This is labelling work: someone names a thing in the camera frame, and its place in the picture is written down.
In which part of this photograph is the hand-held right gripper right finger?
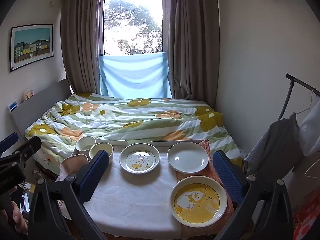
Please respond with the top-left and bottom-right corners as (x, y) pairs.
(213, 151), (293, 240)

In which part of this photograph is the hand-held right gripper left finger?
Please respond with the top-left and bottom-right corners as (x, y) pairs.
(27, 150), (110, 240)

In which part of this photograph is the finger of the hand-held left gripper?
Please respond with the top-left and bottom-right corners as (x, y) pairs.
(11, 136), (42, 168)
(0, 132), (20, 155)

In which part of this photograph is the beige plastic basin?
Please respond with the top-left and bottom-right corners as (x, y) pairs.
(59, 154), (90, 182)

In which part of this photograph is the cream bowl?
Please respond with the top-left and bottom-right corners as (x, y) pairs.
(89, 142), (114, 165)

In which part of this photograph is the white cup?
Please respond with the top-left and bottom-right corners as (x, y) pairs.
(76, 137), (96, 154)

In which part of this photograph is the yellow duck print plate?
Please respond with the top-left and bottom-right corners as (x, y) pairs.
(170, 176), (228, 227)

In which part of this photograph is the plain white plate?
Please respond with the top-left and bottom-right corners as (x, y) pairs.
(167, 142), (210, 174)

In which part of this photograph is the white duck print bowl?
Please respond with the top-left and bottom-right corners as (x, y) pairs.
(119, 144), (160, 174)

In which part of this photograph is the person's left hand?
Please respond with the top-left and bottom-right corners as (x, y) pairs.
(0, 200), (28, 237)

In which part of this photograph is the orange patterned cloth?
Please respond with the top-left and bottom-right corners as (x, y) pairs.
(175, 140), (241, 238)

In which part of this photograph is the grey bed headboard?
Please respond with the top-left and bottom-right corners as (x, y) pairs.
(11, 79), (72, 138)

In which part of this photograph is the white towel mat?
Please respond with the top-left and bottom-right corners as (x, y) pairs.
(59, 145), (185, 233)

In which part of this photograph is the grey hanging garment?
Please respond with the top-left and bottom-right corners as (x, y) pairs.
(244, 112), (301, 178)

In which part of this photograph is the floral striped duvet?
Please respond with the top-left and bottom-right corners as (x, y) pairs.
(25, 92), (247, 175)

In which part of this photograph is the red printed bag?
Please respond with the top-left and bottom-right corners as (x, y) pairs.
(292, 194), (320, 240)

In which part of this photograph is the white mesh garment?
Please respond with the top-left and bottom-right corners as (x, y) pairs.
(299, 102), (320, 157)

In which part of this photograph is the framed houses picture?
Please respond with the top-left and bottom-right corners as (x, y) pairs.
(9, 24), (54, 72)

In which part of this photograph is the light blue cloth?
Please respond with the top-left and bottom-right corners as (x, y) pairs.
(99, 51), (173, 99)

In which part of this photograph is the brown curtain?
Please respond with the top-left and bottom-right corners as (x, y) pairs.
(60, 0), (104, 96)
(166, 0), (221, 99)

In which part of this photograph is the dark metal clothes rack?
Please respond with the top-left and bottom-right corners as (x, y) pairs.
(278, 72), (320, 120)

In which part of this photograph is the window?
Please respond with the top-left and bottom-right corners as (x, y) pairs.
(99, 0), (171, 55)

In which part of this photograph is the white wire hanger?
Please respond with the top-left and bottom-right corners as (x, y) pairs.
(304, 159), (320, 180)
(296, 89), (317, 116)

